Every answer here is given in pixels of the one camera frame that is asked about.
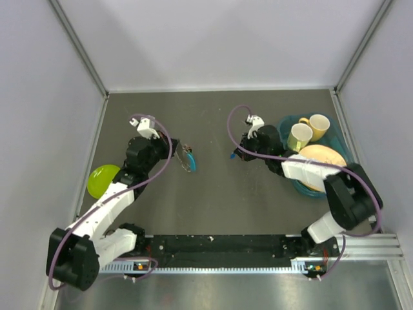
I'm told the lime green plate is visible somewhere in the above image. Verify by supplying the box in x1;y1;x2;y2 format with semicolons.
86;164;120;200

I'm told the teal plastic bin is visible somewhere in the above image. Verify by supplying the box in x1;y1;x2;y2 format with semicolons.
276;112;351;200

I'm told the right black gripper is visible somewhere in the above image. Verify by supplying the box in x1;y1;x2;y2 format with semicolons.
234;131;270;161

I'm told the yellow mug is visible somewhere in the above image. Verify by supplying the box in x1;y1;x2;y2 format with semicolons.
299;114;330;142

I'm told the cream floral plate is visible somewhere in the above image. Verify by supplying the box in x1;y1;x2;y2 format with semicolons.
298;144;349;191

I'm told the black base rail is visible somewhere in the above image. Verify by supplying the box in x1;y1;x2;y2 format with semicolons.
100;234;403;276

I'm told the metal key disc blue handle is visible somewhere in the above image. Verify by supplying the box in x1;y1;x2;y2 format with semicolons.
175;143;197;172

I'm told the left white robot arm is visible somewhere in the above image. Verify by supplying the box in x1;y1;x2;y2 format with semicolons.
46;133;180;291

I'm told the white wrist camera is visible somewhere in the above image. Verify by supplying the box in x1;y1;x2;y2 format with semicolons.
246;114;265;139
129;117;160;140

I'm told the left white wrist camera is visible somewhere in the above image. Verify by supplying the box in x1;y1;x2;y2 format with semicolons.
129;117;160;140

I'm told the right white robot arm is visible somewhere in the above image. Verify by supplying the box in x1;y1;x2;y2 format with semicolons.
234;125;383;256

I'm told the pale green mug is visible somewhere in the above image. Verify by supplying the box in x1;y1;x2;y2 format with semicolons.
287;123;313;152

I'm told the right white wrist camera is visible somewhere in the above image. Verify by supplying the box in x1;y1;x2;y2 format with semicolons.
246;114;265;139

